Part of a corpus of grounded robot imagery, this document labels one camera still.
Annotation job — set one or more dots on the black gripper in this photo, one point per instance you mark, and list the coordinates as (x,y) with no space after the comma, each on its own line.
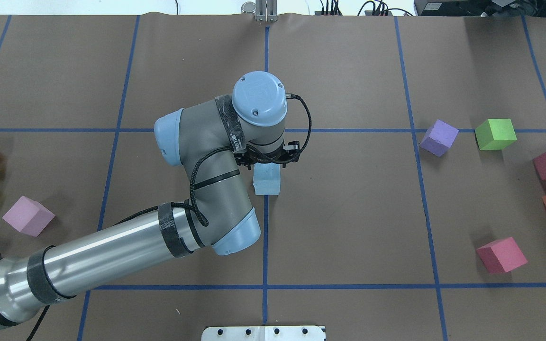
(246,159)

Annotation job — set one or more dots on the light blue handled foam block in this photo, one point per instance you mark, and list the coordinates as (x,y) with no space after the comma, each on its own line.
(267,187)

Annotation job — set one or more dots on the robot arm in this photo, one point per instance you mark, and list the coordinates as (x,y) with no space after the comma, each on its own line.
(207,143)

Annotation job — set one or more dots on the purple foam block near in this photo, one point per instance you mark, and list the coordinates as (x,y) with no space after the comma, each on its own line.
(439,138)

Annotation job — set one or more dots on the green foam block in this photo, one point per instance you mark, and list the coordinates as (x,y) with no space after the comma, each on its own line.
(495,134)

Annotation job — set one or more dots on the red pink foam block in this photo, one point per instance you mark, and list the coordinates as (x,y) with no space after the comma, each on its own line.
(501,256)

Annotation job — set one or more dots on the pink lilac foam block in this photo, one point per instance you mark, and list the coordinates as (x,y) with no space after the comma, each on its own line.
(28,216)

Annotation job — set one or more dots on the aluminium frame post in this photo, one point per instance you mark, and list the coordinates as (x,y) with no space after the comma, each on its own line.
(266,11)

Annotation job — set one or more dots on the white pedestal column base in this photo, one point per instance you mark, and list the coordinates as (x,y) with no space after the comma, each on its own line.
(265,333)

